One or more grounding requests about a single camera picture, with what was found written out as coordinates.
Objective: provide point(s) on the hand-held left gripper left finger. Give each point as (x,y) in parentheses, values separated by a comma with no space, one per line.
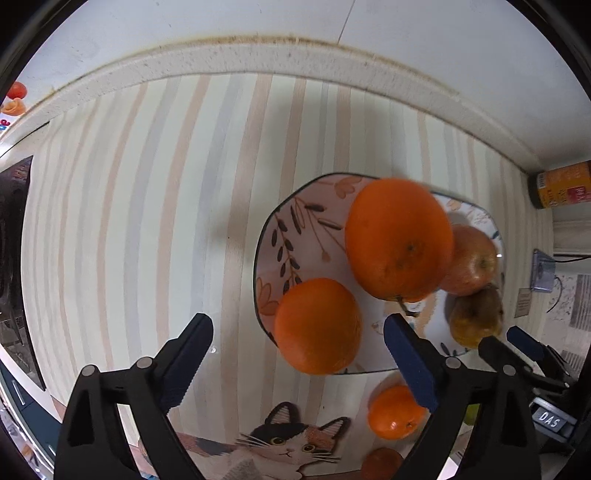
(184,369)

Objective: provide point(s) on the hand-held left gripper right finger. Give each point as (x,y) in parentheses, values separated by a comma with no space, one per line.
(411,364)

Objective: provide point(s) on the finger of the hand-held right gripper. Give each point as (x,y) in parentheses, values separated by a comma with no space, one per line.
(494,348)
(526,344)

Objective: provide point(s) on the brown kiwi fruit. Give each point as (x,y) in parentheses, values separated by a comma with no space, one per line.
(475,318)

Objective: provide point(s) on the red apple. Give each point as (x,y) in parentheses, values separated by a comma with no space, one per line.
(473,263)

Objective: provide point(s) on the medium orange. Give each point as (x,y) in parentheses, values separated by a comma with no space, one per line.
(318,325)

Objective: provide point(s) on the large orange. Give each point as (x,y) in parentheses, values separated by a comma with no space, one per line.
(397,240)

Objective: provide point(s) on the floral oval plate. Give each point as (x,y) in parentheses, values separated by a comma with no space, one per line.
(314,240)

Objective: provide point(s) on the small brown card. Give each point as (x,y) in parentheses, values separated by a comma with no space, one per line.
(524,302)

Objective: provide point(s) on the blue smartphone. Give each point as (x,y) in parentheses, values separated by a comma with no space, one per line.
(542,272)

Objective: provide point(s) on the blue kitchen cabinet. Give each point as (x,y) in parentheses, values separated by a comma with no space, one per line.
(30,415)

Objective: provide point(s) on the soy sauce bottle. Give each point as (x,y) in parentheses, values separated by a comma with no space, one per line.
(561,184)

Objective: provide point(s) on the striped cat print mat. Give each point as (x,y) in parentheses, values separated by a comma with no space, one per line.
(184,184)

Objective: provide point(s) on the black gas stove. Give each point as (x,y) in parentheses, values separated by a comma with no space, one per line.
(14,277)

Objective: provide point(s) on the colourful wall sticker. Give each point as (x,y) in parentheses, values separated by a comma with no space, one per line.
(16,92)

